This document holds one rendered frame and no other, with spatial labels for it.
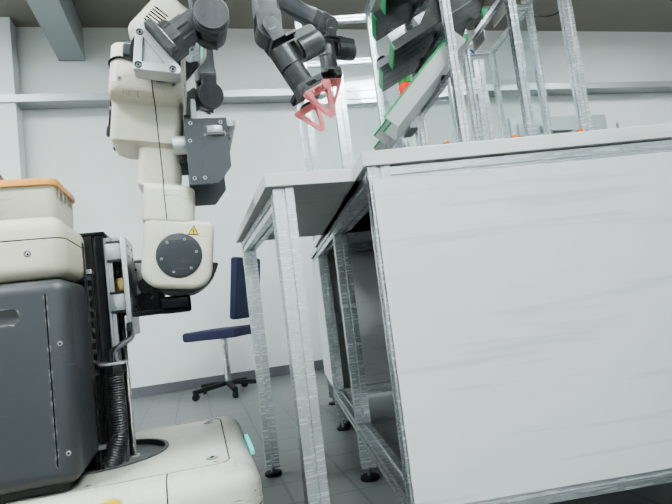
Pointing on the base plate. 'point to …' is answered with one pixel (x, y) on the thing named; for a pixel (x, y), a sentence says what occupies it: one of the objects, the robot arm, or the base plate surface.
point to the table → (314, 189)
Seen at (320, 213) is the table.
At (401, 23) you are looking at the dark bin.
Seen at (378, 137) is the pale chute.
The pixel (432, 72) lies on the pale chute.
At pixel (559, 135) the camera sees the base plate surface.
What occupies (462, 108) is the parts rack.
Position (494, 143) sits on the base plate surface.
